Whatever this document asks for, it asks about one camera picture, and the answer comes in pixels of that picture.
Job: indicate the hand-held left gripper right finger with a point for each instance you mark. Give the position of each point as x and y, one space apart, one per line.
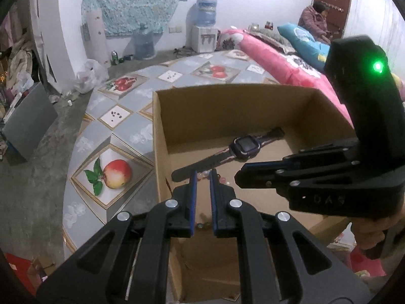
214 210

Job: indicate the fruit printed tablecloth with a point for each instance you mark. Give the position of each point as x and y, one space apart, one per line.
126 126

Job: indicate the white cabinet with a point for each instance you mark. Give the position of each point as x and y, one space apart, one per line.
53 22

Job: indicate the grey board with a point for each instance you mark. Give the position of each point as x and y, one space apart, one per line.
30 120

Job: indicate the red box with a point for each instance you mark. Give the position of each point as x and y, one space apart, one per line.
19 269

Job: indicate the person's right hand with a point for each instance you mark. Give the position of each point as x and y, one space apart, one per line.
368 231

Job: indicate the white rolled cylinder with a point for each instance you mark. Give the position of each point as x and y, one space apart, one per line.
96 38

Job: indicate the black smartwatch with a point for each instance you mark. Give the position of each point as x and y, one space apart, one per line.
245 145

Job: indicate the pink floral blanket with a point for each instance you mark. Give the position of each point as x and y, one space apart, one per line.
284 69

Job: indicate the clear blue water bottle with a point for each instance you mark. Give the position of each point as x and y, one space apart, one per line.
144 44

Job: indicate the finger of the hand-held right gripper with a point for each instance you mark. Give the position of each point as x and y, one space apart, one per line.
326 153
269 174

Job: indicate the grey patterned blanket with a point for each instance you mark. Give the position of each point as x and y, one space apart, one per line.
275 39

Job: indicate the white water dispenser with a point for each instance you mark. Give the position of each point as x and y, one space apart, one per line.
204 39

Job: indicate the blue pillow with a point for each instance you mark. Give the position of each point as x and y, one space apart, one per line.
303 42

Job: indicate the green can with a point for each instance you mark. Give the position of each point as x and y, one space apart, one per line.
114 58

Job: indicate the brown wooden door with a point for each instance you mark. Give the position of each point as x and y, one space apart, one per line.
335 3

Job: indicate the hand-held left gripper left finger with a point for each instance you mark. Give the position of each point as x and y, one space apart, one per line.
191 210

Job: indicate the brown cardboard box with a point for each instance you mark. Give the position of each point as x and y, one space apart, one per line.
221 114

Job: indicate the light blue wall cloth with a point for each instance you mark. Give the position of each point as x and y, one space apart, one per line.
133 3

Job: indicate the wall socket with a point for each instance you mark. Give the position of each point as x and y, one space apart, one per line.
175 29

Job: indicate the white plastic bag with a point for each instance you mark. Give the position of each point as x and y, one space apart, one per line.
90 76

